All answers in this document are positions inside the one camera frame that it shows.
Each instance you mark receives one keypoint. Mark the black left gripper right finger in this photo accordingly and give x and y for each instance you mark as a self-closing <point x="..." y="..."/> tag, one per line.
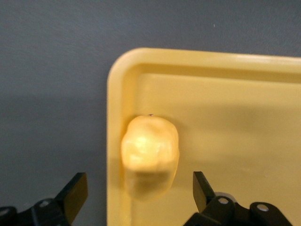
<point x="204" y="195"/>

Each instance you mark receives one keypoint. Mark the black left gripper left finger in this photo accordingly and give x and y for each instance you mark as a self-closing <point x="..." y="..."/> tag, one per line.
<point x="70" y="197"/>

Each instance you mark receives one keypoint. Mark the yellow plastic tray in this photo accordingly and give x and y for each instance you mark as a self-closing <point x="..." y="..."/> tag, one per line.
<point x="223" y="141"/>

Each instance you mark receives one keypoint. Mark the yellow potato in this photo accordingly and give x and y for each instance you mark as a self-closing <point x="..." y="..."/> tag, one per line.
<point x="150" y="157"/>

